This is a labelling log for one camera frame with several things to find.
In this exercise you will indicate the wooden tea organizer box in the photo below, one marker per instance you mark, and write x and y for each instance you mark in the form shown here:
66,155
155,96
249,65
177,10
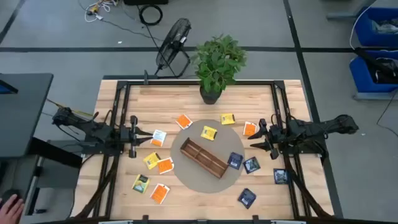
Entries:
203,158

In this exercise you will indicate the black computer mouse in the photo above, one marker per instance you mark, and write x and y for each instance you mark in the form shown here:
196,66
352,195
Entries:
7,192

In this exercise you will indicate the blue storage bin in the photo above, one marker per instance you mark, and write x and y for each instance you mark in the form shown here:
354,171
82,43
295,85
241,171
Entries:
360,74
362,28

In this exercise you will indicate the laptop screen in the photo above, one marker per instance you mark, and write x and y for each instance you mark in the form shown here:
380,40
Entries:
6,87

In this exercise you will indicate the black equipment case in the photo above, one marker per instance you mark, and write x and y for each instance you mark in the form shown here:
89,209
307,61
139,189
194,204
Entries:
145,1

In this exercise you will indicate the dark grey desk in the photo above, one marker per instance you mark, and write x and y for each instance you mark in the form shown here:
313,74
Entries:
15,174

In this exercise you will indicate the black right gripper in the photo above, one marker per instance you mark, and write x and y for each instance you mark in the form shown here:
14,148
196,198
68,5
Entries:
272,135

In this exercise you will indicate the green potted plant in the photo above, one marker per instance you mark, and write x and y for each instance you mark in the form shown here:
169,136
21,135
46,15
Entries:
217,62

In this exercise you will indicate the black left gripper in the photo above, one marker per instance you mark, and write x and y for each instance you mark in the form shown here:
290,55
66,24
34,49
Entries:
133,137

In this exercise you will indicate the round grey mat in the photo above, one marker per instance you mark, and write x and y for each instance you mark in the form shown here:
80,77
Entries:
192,180

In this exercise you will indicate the black floor fan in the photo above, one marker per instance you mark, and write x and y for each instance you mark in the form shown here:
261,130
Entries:
172,43

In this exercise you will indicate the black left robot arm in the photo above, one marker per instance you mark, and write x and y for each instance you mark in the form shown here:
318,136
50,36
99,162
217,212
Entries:
93,129

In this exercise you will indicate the black desk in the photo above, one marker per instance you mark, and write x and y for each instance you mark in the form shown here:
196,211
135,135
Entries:
21,115

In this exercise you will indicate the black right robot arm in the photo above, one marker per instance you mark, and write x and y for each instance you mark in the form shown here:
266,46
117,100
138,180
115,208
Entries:
311,127

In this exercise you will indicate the green and yellow tea packet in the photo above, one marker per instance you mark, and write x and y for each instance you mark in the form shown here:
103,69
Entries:
140,183

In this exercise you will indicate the clear plastic bag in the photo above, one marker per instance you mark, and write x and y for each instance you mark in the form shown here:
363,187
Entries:
385,26

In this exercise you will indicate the dark blue tea packet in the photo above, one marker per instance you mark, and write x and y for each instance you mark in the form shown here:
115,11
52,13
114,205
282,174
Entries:
247,198
235,160
280,176
251,165

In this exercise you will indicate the white and orange tea packet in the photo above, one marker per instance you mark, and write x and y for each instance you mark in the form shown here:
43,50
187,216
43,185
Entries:
158,137

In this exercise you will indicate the person's hand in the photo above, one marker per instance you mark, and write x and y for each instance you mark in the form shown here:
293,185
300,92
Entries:
11,211

